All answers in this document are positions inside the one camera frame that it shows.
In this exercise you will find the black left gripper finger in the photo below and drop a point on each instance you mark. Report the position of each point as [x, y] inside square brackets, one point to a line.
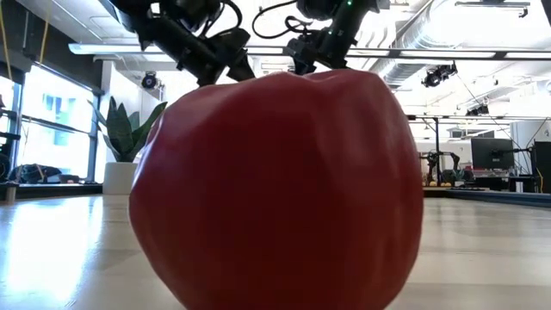
[241, 71]

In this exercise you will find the red apple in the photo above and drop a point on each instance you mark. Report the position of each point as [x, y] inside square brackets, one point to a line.
[275, 194]

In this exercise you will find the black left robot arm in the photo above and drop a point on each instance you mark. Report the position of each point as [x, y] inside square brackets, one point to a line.
[163, 8]

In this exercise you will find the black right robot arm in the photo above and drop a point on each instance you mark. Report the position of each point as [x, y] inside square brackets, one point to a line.
[318, 6]

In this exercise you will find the black ceiling spotlight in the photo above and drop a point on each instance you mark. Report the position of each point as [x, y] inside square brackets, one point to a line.
[439, 75]
[149, 80]
[478, 110]

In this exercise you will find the long ceiling light bar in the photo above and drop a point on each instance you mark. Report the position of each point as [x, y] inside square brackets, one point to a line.
[430, 54]

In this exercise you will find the green plant in white pot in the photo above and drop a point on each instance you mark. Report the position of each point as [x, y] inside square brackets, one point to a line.
[120, 178]

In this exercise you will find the background robot station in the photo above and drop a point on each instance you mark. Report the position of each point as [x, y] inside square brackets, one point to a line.
[443, 170]

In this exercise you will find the black computer monitor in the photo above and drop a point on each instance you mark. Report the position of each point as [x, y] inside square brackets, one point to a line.
[492, 153]

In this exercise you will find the dark bag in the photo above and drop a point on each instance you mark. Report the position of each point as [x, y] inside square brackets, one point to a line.
[34, 173]

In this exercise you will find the black round object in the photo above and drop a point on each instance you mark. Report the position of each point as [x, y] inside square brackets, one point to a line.
[4, 168]

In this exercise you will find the silver ceiling duct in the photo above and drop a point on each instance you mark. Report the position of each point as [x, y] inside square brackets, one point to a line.
[409, 51]

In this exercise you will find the dark window frame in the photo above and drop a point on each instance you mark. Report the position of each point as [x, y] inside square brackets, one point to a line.
[93, 142]

